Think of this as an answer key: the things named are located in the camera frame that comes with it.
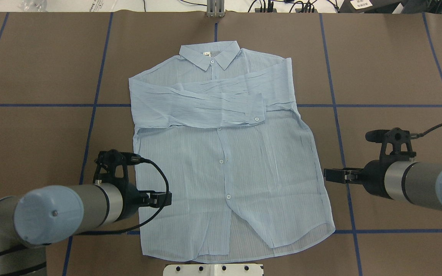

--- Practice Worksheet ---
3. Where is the black label printer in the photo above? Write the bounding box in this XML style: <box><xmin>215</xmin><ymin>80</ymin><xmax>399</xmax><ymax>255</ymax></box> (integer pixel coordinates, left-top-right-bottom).
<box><xmin>338</xmin><ymin>0</ymin><xmax>401</xmax><ymax>14</ymax></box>

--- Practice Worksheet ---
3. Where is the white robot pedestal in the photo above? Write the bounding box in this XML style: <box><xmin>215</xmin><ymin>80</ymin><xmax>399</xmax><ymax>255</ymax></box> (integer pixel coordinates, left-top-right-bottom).
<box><xmin>163</xmin><ymin>263</ymin><xmax>265</xmax><ymax>276</ymax></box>

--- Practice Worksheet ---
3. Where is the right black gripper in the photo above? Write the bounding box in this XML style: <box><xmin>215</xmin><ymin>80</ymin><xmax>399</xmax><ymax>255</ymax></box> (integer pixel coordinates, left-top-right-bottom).
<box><xmin>324</xmin><ymin>160</ymin><xmax>391</xmax><ymax>199</ymax></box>

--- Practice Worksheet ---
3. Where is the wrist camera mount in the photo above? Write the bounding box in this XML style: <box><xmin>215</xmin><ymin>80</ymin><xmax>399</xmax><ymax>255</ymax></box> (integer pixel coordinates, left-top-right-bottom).
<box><xmin>92</xmin><ymin>149</ymin><xmax>142</xmax><ymax>184</ymax></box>
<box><xmin>365</xmin><ymin>128</ymin><xmax>419</xmax><ymax>163</ymax></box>

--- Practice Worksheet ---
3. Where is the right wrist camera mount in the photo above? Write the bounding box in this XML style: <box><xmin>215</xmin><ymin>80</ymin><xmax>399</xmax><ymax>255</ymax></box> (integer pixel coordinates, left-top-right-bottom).
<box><xmin>365</xmin><ymin>128</ymin><xmax>419</xmax><ymax>163</ymax></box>

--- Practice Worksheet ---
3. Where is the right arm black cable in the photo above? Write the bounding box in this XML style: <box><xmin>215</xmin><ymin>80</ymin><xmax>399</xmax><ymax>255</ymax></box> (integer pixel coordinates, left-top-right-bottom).
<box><xmin>415</xmin><ymin>118</ymin><xmax>442</xmax><ymax>138</ymax></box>

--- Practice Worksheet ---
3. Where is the aluminium frame post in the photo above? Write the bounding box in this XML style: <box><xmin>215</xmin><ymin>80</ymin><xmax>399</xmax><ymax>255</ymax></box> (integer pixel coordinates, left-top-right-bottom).
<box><xmin>206</xmin><ymin>0</ymin><xmax>226</xmax><ymax>18</ymax></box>

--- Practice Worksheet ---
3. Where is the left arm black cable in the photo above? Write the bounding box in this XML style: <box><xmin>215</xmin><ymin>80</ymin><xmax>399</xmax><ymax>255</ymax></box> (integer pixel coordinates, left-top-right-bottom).
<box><xmin>79</xmin><ymin>157</ymin><xmax>170</xmax><ymax>235</ymax></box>

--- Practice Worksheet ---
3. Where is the light blue button shirt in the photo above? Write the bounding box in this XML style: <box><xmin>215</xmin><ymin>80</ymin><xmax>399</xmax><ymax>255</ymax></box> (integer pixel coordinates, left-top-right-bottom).
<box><xmin>129</xmin><ymin>41</ymin><xmax>336</xmax><ymax>263</ymax></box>

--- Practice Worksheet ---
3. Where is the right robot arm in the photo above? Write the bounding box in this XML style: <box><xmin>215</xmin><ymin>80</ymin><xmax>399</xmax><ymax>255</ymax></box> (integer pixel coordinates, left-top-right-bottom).
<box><xmin>324</xmin><ymin>160</ymin><xmax>442</xmax><ymax>211</ymax></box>

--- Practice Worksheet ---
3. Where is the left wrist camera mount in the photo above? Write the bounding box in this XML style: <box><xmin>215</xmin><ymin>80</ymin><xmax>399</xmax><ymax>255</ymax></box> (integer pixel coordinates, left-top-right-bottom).
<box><xmin>92</xmin><ymin>149</ymin><xmax>142</xmax><ymax>184</ymax></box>

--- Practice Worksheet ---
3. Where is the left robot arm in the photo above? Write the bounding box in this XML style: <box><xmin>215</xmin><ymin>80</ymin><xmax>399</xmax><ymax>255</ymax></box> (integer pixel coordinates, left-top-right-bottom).
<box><xmin>0</xmin><ymin>183</ymin><xmax>172</xmax><ymax>276</ymax></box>

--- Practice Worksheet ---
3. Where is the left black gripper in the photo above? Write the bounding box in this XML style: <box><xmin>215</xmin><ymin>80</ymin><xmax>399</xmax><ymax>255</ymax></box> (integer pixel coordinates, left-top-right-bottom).
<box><xmin>118</xmin><ymin>183</ymin><xmax>172</xmax><ymax>221</ymax></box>

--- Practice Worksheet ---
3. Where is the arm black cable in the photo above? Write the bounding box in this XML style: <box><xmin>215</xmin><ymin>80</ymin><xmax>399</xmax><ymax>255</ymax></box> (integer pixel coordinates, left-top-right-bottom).
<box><xmin>79</xmin><ymin>157</ymin><xmax>170</xmax><ymax>235</ymax></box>
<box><xmin>415</xmin><ymin>118</ymin><xmax>442</xmax><ymax>138</ymax></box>

